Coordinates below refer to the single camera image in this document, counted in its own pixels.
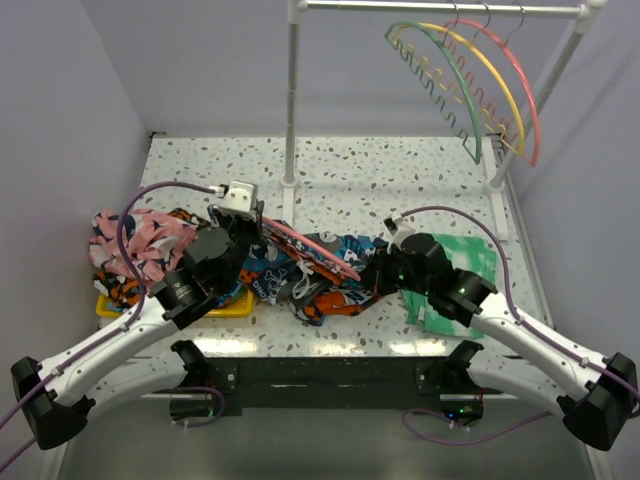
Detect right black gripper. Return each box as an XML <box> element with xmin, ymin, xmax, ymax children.
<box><xmin>355</xmin><ymin>243</ymin><xmax>433</xmax><ymax>296</ymax></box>

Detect blue orange patterned shorts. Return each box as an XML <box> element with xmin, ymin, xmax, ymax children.
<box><xmin>239</xmin><ymin>232</ymin><xmax>388</xmax><ymax>326</ymax></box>

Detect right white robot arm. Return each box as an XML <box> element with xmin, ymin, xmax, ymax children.
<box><xmin>361</xmin><ymin>233</ymin><xmax>639</xmax><ymax>451</ymax></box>

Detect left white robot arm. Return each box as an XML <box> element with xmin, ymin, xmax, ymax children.
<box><xmin>10</xmin><ymin>205</ymin><xmax>263</xmax><ymax>450</ymax></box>

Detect yellow hanger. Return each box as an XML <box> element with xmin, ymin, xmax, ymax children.
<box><xmin>400</xmin><ymin>22</ymin><xmax>527</xmax><ymax>157</ymax></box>

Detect green hanger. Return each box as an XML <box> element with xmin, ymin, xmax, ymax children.
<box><xmin>384</xmin><ymin>22</ymin><xmax>483</xmax><ymax>165</ymax></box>

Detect yellow plastic tray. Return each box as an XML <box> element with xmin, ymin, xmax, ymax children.
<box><xmin>95</xmin><ymin>288</ymin><xmax>255</xmax><ymax>318</ymax></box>

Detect pink floral garment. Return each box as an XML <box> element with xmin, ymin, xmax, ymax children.
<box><xmin>89</xmin><ymin>208</ymin><xmax>208</xmax><ymax>286</ymax></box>

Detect green tie-dye cloth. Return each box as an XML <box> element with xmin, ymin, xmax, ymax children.
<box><xmin>402</xmin><ymin>233</ymin><xmax>498</xmax><ymax>339</ymax></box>

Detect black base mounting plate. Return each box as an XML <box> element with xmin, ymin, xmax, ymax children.
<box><xmin>199</xmin><ymin>357</ymin><xmax>482</xmax><ymax>416</ymax></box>

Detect orange patterned garment in tray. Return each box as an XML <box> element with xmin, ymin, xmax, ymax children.
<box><xmin>92</xmin><ymin>271</ymin><xmax>140</xmax><ymax>309</ymax></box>

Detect white clothes rack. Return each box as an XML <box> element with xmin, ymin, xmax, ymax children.
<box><xmin>281</xmin><ymin>1</ymin><xmax>605</xmax><ymax>242</ymax></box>

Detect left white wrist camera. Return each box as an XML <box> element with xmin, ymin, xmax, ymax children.
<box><xmin>217</xmin><ymin>181</ymin><xmax>258</xmax><ymax>221</ymax></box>

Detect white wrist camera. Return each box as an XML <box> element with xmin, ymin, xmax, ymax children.
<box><xmin>383</xmin><ymin>213</ymin><xmax>416</xmax><ymax>247</ymax></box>
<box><xmin>217</xmin><ymin>181</ymin><xmax>258</xmax><ymax>221</ymax></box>

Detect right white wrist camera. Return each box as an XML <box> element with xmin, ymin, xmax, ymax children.
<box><xmin>383</xmin><ymin>213</ymin><xmax>416</xmax><ymax>247</ymax></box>

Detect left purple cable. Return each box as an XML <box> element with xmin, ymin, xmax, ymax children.
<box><xmin>0</xmin><ymin>180</ymin><xmax>221</xmax><ymax>469</ymax></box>

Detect purple cable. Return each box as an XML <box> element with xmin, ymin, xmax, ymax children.
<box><xmin>0</xmin><ymin>180</ymin><xmax>221</xmax><ymax>469</ymax></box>
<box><xmin>399</xmin><ymin>205</ymin><xmax>640</xmax><ymax>445</ymax></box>

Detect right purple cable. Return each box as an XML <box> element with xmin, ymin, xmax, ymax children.
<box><xmin>399</xmin><ymin>205</ymin><xmax>640</xmax><ymax>445</ymax></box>

